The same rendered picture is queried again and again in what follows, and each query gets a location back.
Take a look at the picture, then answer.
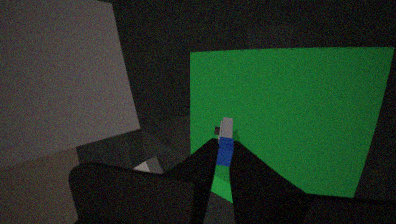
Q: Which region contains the green flat square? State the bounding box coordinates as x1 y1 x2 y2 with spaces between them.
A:
190 47 395 198

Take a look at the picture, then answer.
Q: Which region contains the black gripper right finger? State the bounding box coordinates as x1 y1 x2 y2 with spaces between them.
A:
229 141 396 224

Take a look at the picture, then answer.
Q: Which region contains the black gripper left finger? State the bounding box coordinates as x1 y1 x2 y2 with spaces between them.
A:
69 138 219 224

